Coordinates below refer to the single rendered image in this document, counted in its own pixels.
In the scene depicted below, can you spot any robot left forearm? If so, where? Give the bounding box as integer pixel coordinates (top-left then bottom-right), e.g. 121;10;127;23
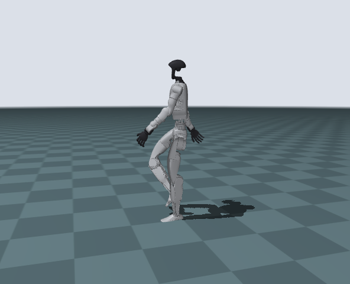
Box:
145;108;169;133

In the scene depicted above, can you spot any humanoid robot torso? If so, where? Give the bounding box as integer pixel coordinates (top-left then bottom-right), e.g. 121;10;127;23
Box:
169;81;188;140

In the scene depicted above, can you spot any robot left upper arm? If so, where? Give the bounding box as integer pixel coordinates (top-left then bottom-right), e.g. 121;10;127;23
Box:
166;85;183;117

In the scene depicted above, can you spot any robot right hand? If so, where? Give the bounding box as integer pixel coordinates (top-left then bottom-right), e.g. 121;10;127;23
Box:
187;127;204;143

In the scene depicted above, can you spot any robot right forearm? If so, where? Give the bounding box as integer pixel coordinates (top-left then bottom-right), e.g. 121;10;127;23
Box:
183;110;194;130

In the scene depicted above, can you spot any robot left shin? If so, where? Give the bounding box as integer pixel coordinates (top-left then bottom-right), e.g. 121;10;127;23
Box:
170;177;183;217

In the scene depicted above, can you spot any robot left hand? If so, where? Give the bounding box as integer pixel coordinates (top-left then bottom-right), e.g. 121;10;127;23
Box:
137;128;154;147

